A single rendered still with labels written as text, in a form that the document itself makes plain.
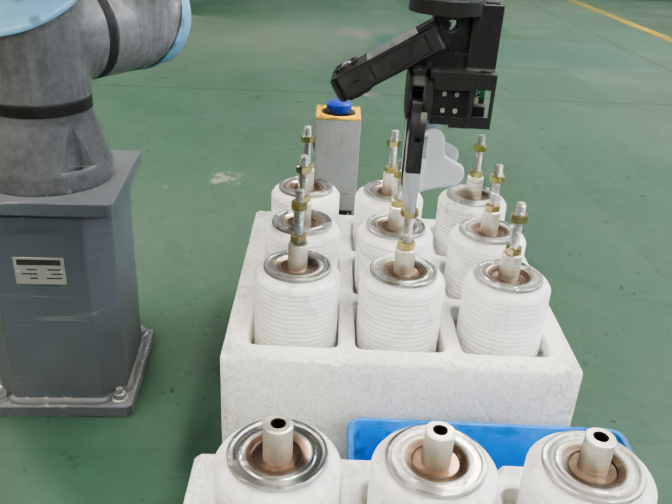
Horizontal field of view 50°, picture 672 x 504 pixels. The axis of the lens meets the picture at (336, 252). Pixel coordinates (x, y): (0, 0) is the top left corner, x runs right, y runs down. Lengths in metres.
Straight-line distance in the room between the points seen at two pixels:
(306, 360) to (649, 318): 0.73
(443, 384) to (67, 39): 0.55
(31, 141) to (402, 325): 0.46
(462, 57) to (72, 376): 0.62
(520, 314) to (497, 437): 0.14
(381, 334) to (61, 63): 0.46
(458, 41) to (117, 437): 0.62
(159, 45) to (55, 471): 0.53
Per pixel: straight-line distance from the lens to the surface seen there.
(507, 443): 0.83
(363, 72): 0.70
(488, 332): 0.81
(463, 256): 0.90
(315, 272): 0.78
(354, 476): 0.65
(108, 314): 0.94
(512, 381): 0.81
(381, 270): 0.80
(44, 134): 0.87
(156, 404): 1.01
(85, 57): 0.88
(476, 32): 0.71
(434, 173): 0.73
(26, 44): 0.85
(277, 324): 0.79
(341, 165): 1.15
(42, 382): 1.01
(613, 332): 1.28
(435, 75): 0.70
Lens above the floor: 0.63
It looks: 27 degrees down
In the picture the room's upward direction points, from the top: 3 degrees clockwise
